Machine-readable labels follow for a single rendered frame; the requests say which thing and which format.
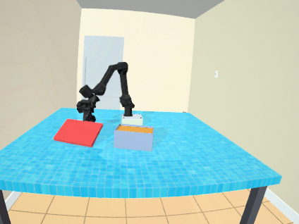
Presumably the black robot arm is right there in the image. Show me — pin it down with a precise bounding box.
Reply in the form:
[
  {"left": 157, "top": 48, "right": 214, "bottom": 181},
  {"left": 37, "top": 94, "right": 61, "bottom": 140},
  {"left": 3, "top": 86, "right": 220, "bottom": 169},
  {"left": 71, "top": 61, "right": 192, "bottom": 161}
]
[{"left": 76, "top": 62, "right": 135, "bottom": 116}]

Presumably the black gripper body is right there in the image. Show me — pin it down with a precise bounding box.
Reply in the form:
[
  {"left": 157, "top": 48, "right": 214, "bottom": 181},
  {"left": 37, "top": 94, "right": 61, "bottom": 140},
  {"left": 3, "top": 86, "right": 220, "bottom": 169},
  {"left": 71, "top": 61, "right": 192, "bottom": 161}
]
[{"left": 80, "top": 99, "right": 96, "bottom": 123}]

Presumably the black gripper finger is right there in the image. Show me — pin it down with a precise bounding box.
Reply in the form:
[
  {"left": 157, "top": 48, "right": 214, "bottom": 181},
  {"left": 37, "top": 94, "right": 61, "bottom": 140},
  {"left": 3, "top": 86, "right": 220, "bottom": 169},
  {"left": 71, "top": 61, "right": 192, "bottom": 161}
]
[
  {"left": 81, "top": 108, "right": 92, "bottom": 121},
  {"left": 86, "top": 116, "right": 93, "bottom": 122}
]

